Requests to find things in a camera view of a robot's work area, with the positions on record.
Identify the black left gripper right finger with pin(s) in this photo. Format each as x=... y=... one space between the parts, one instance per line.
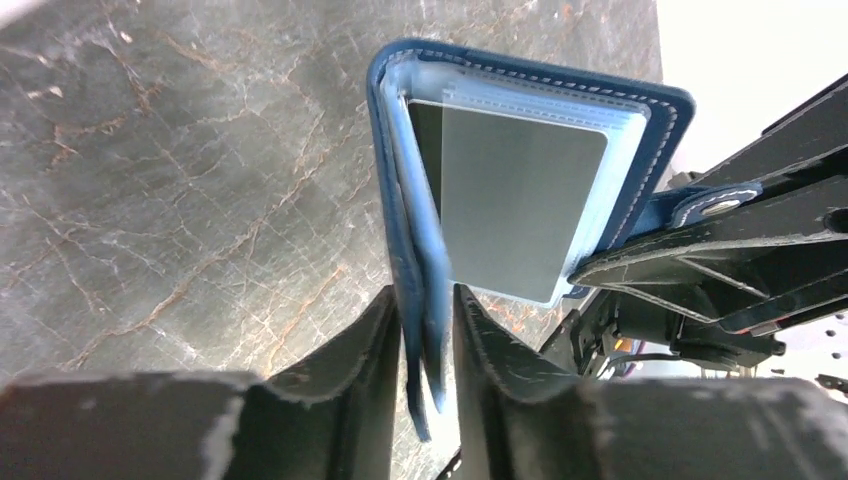
x=522 y=417

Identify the blue card holder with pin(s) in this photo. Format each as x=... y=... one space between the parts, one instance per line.
x=644 y=123

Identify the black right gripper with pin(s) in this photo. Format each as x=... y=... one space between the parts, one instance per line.
x=761 y=290

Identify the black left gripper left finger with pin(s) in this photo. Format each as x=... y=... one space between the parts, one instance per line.
x=328 y=416

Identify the grey VIP card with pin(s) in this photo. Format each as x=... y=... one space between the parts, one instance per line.
x=509 y=193

